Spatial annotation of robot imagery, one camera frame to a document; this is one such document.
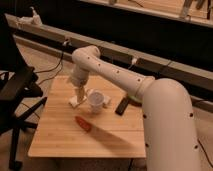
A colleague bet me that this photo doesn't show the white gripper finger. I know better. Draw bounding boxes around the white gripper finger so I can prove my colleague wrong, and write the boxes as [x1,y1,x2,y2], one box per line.
[75,87,85,103]

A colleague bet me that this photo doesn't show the white sponge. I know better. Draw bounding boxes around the white sponge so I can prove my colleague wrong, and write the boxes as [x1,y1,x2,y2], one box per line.
[69,96,86,108]

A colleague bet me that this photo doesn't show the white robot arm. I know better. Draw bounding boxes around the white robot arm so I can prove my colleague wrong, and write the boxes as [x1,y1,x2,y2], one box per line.
[71,46,201,171]

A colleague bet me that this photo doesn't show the small white object behind cup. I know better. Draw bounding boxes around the small white object behind cup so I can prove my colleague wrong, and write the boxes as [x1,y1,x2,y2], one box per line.
[103,95,111,108]

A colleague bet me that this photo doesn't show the orange toy carrot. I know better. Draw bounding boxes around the orange toy carrot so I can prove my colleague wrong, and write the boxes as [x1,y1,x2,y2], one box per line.
[75,116,92,132]

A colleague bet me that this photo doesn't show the black office chair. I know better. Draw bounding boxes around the black office chair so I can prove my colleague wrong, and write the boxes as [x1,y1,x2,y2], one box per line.
[0,11,47,171]

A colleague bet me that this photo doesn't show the white device on ledge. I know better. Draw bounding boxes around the white device on ledge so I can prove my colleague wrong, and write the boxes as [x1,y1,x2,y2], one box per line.
[18,6,42,26]

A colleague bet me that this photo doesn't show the black floor cables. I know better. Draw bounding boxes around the black floor cables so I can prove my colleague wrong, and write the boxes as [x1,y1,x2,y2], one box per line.
[196,138,213,171]

